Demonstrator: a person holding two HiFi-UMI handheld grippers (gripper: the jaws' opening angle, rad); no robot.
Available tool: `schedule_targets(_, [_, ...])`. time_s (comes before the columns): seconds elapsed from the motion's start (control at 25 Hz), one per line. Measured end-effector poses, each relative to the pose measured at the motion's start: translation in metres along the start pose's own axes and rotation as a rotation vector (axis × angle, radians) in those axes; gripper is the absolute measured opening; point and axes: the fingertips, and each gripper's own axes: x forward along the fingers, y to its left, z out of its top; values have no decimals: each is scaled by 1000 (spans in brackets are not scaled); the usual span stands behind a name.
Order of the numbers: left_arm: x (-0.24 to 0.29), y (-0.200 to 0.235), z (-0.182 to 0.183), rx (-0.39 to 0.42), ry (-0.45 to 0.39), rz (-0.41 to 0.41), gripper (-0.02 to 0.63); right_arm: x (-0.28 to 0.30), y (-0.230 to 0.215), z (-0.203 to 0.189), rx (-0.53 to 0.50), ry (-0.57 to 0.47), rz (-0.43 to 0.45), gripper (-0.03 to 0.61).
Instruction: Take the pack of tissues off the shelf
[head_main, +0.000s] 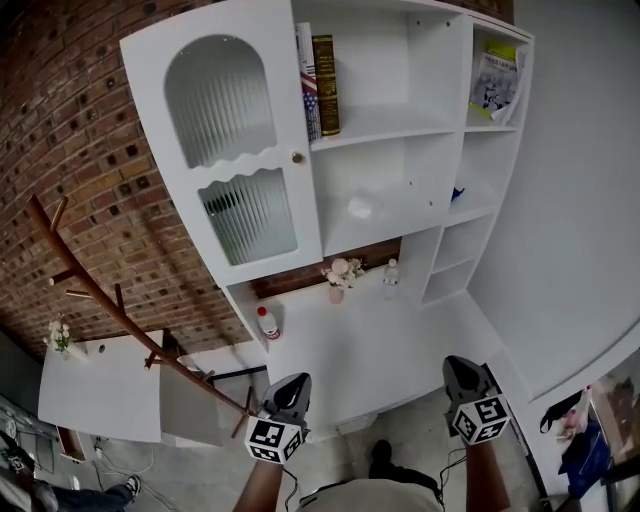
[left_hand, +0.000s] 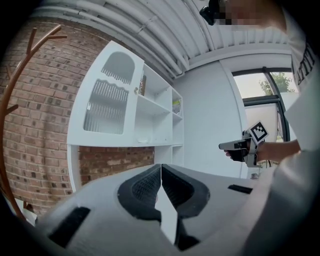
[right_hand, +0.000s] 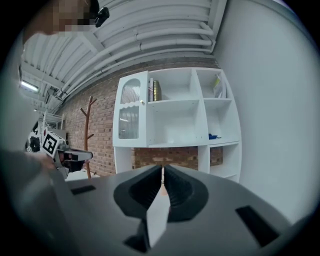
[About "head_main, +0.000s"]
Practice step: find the yellow-green cover magazine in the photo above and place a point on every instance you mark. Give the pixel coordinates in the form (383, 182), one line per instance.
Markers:
(492, 80)

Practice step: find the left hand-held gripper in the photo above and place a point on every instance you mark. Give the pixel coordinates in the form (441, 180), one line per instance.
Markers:
(280, 432)

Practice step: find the white booklets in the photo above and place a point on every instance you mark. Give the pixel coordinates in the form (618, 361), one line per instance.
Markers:
(520, 95)

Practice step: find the white desk hutch shelving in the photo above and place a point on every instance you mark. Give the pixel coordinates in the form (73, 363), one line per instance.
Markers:
(390, 65)

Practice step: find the dark gold print book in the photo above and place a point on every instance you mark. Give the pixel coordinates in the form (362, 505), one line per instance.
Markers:
(326, 85)

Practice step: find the pink vase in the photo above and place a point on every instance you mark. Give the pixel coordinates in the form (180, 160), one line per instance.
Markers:
(336, 295)

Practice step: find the small blue object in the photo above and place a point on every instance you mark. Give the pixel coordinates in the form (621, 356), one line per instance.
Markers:
(457, 194)

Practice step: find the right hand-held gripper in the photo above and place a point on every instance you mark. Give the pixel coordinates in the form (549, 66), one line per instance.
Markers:
(475, 400)

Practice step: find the white flower bunch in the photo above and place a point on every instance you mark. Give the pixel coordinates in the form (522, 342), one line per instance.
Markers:
(59, 335)

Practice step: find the person's left forearm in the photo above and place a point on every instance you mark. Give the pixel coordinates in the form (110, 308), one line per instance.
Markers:
(260, 487)

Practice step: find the white object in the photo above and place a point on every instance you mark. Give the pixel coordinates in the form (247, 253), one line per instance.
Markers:
(360, 207)

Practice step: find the gold round door knob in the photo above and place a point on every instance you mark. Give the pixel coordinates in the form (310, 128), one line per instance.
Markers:
(297, 157)

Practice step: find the white side table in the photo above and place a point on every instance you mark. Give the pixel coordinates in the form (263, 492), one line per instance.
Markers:
(105, 390)

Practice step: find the wooden coat rack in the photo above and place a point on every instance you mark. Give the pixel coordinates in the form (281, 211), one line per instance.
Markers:
(100, 295)

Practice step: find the pale pink flower bunch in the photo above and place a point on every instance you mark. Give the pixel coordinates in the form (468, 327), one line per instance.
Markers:
(342, 272)

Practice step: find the clear water bottle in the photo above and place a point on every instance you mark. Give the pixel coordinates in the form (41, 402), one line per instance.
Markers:
(391, 280)

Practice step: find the white flag print book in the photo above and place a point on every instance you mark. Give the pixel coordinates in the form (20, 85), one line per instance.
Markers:
(309, 90)

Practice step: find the white bottle red cap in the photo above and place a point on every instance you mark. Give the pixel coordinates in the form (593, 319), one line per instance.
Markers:
(269, 325)

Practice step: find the white ribbed glass cabinet door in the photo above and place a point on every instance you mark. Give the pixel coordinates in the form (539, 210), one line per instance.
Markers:
(150, 100)

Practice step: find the blue bag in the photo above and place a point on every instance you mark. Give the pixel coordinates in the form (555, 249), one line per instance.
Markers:
(587, 460)

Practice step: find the white power strip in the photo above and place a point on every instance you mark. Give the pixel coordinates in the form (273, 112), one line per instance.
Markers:
(98, 452)

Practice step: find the person's right forearm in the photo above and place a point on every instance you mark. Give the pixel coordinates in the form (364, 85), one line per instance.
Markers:
(487, 475)

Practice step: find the person's black shoe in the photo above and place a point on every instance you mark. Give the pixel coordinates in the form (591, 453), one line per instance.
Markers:
(382, 452)

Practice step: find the white vase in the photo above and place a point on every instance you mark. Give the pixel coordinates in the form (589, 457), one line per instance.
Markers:
(76, 351)

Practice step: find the white desk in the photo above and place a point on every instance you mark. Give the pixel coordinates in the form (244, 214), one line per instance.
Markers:
(380, 345)

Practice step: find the white plastic bag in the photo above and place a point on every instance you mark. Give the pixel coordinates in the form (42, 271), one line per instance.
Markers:
(580, 410)

